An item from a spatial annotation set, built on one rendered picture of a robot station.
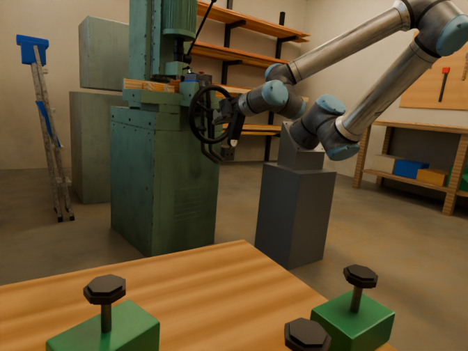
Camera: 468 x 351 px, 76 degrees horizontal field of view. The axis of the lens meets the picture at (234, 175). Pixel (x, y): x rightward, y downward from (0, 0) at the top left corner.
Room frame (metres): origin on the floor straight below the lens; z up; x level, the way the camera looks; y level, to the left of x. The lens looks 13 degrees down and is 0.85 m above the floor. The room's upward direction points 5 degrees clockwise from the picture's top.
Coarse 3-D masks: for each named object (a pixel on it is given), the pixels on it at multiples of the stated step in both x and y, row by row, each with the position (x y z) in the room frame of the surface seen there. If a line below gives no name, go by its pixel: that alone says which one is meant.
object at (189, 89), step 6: (180, 84) 1.62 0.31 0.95; (186, 84) 1.58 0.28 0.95; (192, 84) 1.54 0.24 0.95; (198, 84) 1.55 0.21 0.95; (204, 84) 1.57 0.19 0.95; (180, 90) 1.61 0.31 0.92; (186, 90) 1.58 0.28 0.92; (192, 90) 1.54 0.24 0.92; (186, 96) 1.58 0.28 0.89; (192, 96) 1.54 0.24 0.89; (204, 96) 1.57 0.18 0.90
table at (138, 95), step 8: (128, 96) 1.53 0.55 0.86; (136, 96) 1.47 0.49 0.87; (144, 96) 1.45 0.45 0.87; (152, 96) 1.48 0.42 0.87; (160, 96) 1.51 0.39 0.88; (168, 96) 1.54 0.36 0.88; (176, 96) 1.57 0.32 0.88; (168, 104) 1.54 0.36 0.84; (176, 104) 1.57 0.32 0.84; (184, 104) 1.55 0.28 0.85; (216, 104) 1.63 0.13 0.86
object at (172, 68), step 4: (168, 64) 1.77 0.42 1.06; (172, 64) 1.74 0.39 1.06; (176, 64) 1.71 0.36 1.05; (180, 64) 1.72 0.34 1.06; (184, 64) 1.73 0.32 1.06; (164, 68) 1.80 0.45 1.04; (168, 68) 1.77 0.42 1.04; (172, 68) 1.74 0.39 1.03; (176, 68) 1.71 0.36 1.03; (180, 68) 1.72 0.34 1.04; (164, 72) 1.80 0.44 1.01; (168, 72) 1.77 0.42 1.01; (172, 72) 1.74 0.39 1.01; (176, 72) 1.71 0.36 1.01; (180, 72) 1.72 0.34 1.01; (184, 72) 1.73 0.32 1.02; (172, 76) 1.81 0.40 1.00; (176, 76) 1.75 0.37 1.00
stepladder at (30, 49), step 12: (24, 36) 1.86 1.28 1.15; (24, 48) 1.84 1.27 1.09; (36, 48) 1.87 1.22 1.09; (24, 60) 1.84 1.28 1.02; (36, 60) 1.87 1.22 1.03; (36, 72) 1.87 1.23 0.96; (36, 84) 1.87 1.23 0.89; (36, 96) 2.01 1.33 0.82; (48, 108) 1.89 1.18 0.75; (48, 120) 1.90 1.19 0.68; (48, 144) 1.89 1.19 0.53; (60, 144) 1.94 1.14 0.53; (48, 156) 1.89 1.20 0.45; (60, 156) 1.92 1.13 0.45; (48, 168) 2.05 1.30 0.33; (60, 168) 1.92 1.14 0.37; (60, 180) 1.99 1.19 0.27; (60, 216) 1.92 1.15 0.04; (72, 216) 1.95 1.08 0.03
